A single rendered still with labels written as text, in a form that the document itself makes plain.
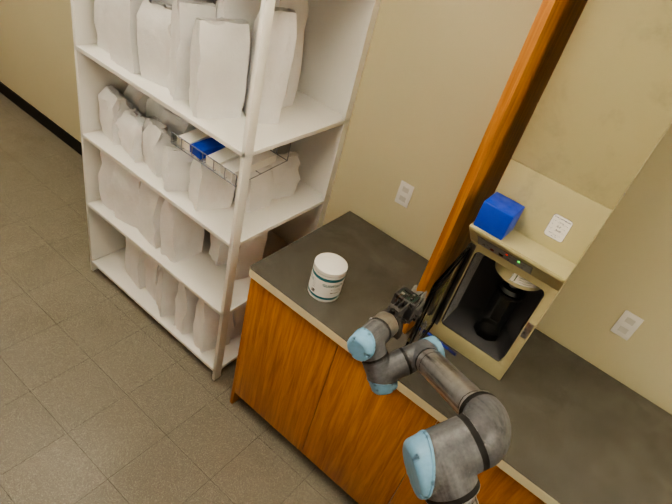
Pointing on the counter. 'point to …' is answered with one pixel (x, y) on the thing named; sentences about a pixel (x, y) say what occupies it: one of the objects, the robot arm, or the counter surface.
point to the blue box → (498, 215)
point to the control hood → (543, 269)
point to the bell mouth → (515, 279)
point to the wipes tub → (327, 277)
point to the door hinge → (455, 283)
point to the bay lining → (475, 288)
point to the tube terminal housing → (573, 208)
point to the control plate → (505, 255)
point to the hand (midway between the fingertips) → (420, 296)
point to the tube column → (604, 100)
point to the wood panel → (504, 130)
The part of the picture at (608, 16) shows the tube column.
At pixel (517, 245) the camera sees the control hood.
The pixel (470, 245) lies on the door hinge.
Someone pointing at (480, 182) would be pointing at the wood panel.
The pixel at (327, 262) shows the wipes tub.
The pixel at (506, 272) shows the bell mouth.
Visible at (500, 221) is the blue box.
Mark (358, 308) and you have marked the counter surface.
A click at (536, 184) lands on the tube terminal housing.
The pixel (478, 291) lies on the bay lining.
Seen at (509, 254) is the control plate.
